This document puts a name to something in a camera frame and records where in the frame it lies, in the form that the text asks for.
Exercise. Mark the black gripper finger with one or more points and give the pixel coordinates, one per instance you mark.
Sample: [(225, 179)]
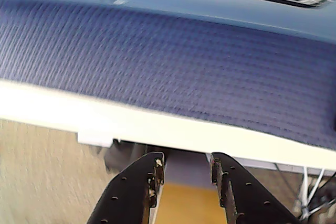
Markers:
[(246, 197), (126, 195)]

